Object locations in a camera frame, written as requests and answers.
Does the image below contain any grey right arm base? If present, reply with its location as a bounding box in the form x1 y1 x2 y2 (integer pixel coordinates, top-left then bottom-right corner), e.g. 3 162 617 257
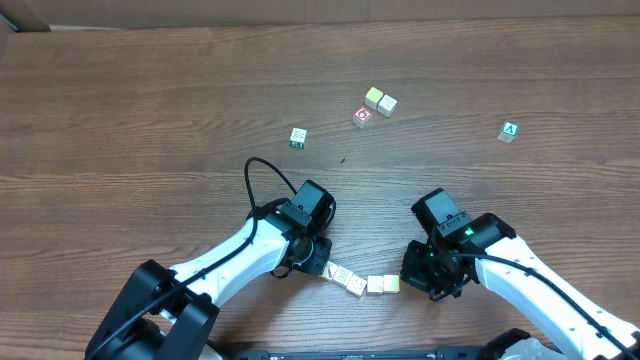
476 328 567 360

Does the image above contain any wooden block with dots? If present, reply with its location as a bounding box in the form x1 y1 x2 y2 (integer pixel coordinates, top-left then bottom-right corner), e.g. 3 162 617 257
346 275 367 297

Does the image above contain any wooden block with squiggle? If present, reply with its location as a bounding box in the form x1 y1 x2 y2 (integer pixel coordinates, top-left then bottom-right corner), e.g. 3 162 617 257
367 275 384 294

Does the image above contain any wooden block number three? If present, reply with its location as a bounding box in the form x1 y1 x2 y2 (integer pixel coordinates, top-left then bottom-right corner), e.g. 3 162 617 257
383 274 400 293

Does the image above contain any wooden block with hammer picture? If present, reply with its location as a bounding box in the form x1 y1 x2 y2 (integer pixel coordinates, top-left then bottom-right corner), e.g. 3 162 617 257
321 261 339 282

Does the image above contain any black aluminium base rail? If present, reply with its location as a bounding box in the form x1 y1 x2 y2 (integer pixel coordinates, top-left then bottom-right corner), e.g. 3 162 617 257
203 341 505 360

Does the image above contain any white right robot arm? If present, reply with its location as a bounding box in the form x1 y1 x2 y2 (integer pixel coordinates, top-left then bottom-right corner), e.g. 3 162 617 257
400 212 639 359

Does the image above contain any yellow sided wooden block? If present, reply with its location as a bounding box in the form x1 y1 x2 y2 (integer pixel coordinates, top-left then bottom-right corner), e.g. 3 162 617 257
332 266 353 288

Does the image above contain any plain wooden block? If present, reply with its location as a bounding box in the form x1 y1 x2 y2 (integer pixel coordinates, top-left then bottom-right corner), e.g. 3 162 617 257
377 94 397 117

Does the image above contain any red framed wooden block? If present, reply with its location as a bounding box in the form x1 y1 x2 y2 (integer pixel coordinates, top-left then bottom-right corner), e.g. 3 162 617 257
352 106 372 129

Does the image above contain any green letter wooden block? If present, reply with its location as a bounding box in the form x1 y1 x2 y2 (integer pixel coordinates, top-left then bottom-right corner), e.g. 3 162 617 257
497 121 520 143

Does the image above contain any yellow top wooden block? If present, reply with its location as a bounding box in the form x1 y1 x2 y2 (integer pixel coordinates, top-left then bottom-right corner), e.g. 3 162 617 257
364 87 384 110

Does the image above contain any green sided wooden block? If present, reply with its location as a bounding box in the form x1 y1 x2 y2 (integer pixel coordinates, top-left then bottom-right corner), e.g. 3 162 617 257
289 128 307 149

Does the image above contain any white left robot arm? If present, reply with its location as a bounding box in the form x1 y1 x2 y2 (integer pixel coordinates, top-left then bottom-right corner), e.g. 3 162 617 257
85 210 332 359

